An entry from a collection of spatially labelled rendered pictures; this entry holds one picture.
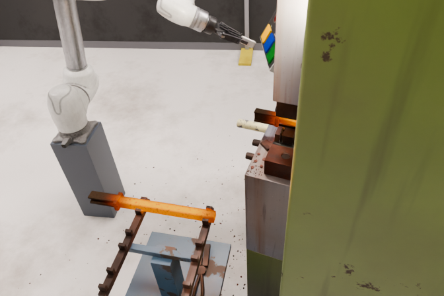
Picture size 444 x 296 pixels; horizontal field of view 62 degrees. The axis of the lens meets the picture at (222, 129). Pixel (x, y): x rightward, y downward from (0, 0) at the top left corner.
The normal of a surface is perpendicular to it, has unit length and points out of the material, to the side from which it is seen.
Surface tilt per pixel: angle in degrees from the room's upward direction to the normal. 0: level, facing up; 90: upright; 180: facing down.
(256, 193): 90
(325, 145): 90
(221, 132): 0
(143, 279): 0
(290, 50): 90
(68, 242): 0
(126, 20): 90
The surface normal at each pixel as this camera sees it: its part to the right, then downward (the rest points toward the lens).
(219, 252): -0.05, -0.77
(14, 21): -0.14, 0.64
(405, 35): -0.38, 0.61
